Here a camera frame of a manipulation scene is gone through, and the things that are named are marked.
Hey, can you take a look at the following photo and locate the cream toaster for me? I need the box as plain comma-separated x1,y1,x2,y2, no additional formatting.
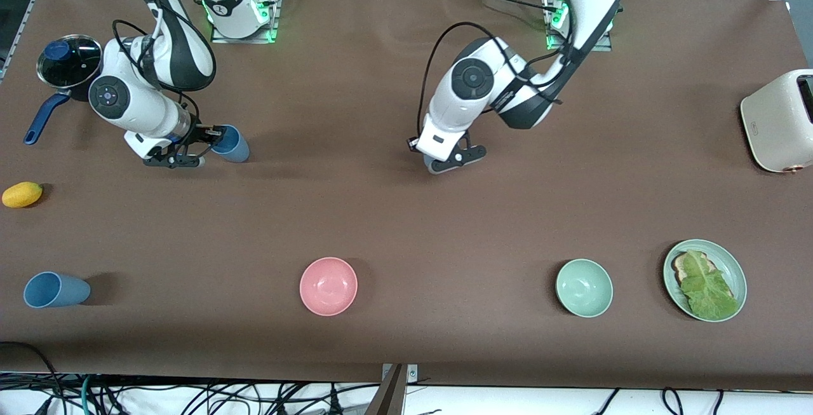
740,69,813,175

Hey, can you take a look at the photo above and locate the dark table leg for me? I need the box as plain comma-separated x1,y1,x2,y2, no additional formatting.
364,364,408,415

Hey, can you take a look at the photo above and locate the black floor cable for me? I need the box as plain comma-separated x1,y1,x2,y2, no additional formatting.
589,388,621,415
0,341,65,415
659,386,685,415

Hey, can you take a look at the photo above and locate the yellow mango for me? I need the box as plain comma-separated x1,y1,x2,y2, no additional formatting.
2,182,44,209

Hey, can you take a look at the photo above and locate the brown table cloth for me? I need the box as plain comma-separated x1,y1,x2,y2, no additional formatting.
0,0,813,393

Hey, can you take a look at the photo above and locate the pale green bowl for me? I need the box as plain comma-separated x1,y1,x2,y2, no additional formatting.
555,258,614,319

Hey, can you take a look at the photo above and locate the metal table bracket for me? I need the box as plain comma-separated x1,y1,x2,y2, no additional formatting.
381,364,419,386

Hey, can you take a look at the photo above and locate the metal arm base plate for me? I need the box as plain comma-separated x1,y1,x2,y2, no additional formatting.
542,0,614,53
210,0,281,44

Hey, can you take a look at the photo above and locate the blue plastic cup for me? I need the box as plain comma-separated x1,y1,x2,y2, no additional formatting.
212,125,251,164
24,271,91,310

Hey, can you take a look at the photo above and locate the dark blue pot, blue handle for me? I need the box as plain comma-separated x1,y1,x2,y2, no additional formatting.
24,83,97,146

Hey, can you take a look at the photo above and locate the toasted bread slice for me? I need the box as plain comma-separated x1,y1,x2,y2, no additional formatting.
672,251,718,289

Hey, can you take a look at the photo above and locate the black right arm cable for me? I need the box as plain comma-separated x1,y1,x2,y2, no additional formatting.
112,0,203,142

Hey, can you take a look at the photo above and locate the pale green plate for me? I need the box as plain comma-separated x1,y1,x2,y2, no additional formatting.
662,239,748,323

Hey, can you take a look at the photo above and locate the green lettuce leaf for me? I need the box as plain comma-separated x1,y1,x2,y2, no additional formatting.
680,250,740,321

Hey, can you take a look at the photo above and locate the glass lid with blue knob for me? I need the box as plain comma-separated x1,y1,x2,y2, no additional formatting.
36,34,103,90

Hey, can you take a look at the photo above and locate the pink bowl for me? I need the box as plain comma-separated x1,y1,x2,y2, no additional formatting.
299,257,359,317

